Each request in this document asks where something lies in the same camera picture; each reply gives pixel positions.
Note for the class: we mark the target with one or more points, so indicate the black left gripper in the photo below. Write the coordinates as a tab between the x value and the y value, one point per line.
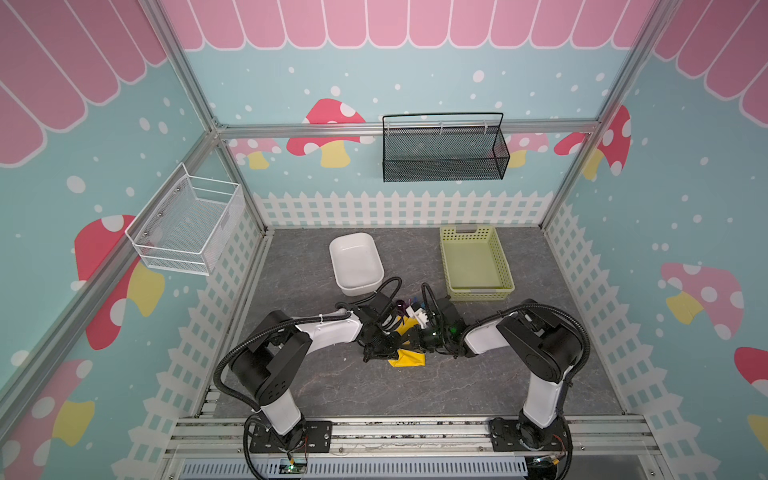
389	353

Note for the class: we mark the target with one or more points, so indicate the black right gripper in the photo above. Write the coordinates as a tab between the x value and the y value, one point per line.
432	338

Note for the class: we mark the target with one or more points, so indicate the yellow paper napkin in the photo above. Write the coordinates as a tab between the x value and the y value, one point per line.
408	357

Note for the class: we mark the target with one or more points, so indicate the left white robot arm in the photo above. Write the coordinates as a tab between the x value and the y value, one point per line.
260	370

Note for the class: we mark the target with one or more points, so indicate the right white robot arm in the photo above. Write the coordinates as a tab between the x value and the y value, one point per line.
551	343

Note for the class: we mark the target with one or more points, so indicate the green perforated plastic basket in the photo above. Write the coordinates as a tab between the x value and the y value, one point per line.
475	265

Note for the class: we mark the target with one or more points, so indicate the white plastic tub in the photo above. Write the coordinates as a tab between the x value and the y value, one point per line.
356	264

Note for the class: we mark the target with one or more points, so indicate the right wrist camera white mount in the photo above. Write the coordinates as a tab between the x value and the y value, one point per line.
420	315

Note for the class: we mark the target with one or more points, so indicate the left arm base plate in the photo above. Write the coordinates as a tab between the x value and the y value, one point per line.
306	437

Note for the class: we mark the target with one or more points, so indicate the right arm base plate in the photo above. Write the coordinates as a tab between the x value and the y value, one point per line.
520	435

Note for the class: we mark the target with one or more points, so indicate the black mesh wall basket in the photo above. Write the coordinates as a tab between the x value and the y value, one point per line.
437	147

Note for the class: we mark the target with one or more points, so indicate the white wire wall basket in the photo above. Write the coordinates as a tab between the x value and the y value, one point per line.
187	224

